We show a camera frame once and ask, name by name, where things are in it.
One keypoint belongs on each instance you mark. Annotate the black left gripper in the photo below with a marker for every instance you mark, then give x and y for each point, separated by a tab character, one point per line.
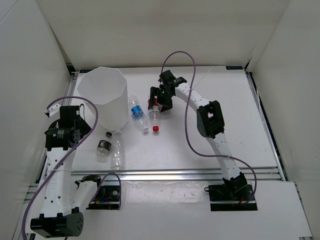
83	126

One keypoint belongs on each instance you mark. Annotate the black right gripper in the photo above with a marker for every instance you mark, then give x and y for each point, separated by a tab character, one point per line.
166	105

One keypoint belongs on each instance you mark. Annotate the red label plastic bottle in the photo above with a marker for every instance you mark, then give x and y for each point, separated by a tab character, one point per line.
154	115

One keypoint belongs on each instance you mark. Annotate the blue label plastic bottle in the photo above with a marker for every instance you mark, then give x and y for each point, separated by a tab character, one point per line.
139	117

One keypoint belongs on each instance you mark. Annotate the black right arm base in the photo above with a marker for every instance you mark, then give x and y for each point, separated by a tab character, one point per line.
223	201

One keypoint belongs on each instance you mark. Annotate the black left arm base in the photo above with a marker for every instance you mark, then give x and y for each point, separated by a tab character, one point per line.
107	197

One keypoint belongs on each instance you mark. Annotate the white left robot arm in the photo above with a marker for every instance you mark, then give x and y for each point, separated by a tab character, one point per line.
64	200

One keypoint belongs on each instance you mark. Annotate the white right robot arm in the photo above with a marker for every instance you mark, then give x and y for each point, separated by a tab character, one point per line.
210	125

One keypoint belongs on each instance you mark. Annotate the white octagonal bin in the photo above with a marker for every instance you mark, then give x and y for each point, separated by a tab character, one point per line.
107	89

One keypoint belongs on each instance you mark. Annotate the black label plastic bottle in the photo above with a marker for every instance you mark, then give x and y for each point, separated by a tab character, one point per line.
104	146

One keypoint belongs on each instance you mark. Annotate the clear unlabeled plastic bottle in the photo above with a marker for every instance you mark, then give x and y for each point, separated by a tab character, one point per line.
118	153

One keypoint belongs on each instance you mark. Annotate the aluminium frame rail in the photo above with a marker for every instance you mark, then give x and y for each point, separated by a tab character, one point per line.
165	201

